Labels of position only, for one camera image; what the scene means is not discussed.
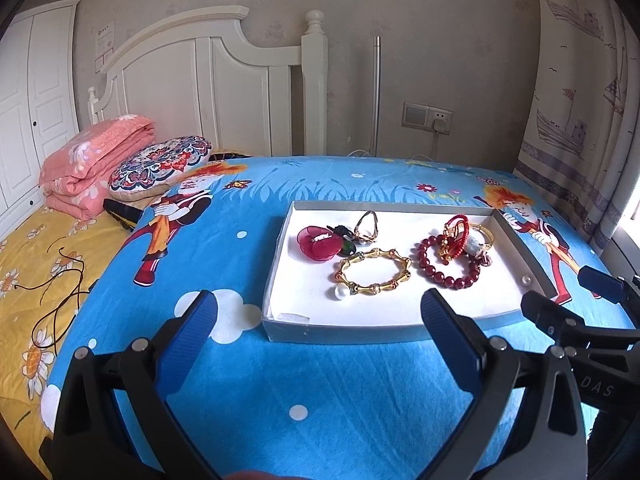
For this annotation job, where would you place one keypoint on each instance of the dark striped cloth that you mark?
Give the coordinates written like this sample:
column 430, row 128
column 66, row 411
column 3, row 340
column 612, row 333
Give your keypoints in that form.
column 122, row 212

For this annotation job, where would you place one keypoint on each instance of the wall socket with white plug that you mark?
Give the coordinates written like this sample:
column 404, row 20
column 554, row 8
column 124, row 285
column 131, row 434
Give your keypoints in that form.
column 441, row 121

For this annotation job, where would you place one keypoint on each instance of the blue cartoon printed blanket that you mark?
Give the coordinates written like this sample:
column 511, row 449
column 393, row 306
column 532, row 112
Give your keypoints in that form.
column 310, row 395

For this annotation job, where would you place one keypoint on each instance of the green and black pendant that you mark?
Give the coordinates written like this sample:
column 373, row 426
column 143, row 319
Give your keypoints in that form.
column 345, row 242

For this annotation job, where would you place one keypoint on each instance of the large white pearl pendant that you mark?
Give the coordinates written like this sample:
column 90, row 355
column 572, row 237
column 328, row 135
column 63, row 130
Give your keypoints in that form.
column 335, row 294

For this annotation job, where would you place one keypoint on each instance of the white wardrobe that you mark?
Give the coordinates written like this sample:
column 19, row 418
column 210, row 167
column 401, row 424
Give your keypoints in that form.
column 30, row 100

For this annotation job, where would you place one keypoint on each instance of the ship printed curtain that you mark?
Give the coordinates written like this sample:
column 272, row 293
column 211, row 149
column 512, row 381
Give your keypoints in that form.
column 580, row 90

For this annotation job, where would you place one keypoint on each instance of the yellow floral bedsheet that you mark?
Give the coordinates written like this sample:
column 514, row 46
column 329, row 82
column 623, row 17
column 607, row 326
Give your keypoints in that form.
column 30, row 300

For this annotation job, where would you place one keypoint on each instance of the red flower hair clip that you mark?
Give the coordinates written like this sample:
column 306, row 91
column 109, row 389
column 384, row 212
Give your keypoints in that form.
column 315, row 245

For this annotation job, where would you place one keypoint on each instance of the silver metal pole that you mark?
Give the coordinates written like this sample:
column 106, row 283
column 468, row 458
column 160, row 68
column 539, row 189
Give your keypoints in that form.
column 376, row 95

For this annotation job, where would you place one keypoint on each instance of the gold bangle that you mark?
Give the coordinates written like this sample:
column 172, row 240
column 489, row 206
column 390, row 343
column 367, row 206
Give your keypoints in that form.
column 491, row 237

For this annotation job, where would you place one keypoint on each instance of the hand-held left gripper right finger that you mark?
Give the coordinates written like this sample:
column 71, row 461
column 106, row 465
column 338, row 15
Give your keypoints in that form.
column 450, row 342

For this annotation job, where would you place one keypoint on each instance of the white wooden headboard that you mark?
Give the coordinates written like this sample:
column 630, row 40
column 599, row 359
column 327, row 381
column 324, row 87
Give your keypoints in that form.
column 190, row 85

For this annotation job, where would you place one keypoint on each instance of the grey wall switch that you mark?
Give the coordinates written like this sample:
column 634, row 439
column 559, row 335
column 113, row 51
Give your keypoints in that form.
column 416, row 114

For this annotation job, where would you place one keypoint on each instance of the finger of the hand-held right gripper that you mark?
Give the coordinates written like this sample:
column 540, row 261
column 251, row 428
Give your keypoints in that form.
column 547, row 315
column 602, row 282

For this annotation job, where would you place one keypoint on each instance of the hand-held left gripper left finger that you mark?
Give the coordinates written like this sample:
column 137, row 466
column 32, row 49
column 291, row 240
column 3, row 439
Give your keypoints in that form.
column 192, row 340

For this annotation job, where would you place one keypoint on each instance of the paper wall notice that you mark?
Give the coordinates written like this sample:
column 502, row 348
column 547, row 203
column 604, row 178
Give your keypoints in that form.
column 105, row 47

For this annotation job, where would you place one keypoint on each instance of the pink folded quilt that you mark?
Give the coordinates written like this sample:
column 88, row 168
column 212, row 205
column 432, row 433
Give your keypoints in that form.
column 90, row 165

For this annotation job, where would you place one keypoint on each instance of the round patterned cushion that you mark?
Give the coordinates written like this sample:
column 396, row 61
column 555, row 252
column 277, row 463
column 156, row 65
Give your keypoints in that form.
column 157, row 162

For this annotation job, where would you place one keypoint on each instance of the shallow grey cardboard box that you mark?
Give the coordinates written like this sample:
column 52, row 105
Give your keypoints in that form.
column 380, row 312

